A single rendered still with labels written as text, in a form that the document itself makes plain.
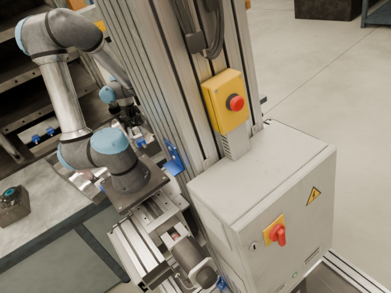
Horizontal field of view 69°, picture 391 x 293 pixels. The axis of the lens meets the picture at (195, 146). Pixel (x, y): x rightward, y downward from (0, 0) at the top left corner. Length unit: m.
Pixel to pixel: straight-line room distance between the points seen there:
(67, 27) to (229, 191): 0.69
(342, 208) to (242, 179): 1.54
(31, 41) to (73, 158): 0.40
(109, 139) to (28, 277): 1.09
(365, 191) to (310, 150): 1.57
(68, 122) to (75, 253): 0.96
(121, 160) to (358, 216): 1.63
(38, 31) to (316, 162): 0.89
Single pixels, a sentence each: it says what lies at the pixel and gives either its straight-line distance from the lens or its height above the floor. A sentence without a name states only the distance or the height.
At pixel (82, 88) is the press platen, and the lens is 2.22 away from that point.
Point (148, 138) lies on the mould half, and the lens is 1.61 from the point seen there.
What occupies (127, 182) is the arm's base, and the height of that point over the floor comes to 1.09.
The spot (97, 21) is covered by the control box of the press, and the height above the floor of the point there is 1.39.
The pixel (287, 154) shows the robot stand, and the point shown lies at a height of 1.23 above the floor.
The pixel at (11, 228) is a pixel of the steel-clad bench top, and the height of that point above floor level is 0.80.
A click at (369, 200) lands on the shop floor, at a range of 2.28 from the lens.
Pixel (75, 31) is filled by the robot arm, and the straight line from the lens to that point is 1.02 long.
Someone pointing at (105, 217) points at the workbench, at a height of 0.62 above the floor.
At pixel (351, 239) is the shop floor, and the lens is 2.08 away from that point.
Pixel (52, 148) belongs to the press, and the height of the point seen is 0.79.
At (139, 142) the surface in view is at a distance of 1.51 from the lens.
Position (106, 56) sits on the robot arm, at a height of 1.46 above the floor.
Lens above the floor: 1.76
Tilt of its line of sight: 38 degrees down
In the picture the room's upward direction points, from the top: 20 degrees counter-clockwise
